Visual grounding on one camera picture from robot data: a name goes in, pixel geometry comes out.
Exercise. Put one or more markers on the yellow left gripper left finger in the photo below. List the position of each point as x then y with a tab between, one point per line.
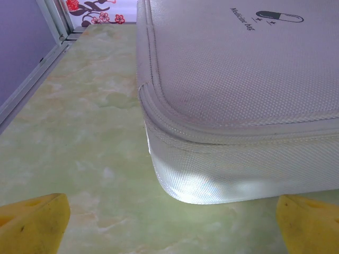
31	227

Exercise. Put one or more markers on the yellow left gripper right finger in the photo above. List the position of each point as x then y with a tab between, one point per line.
310	230

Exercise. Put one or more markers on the aluminium frame side rail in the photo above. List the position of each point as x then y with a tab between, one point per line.
31	79

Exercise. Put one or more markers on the aluminium frame post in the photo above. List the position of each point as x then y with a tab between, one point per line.
57	16

